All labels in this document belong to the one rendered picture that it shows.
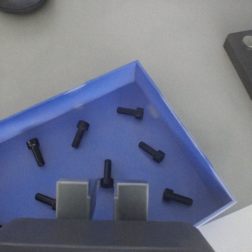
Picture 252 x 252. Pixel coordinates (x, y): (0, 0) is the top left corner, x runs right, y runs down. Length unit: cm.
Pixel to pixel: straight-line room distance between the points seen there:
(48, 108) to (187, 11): 13
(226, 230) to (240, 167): 4
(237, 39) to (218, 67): 2
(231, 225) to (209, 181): 3
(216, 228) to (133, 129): 7
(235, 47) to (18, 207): 17
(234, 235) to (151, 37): 14
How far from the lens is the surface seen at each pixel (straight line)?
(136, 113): 19
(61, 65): 23
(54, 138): 20
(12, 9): 26
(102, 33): 24
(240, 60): 23
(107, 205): 18
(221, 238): 19
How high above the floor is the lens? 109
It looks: 63 degrees down
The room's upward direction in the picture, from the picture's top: 5 degrees clockwise
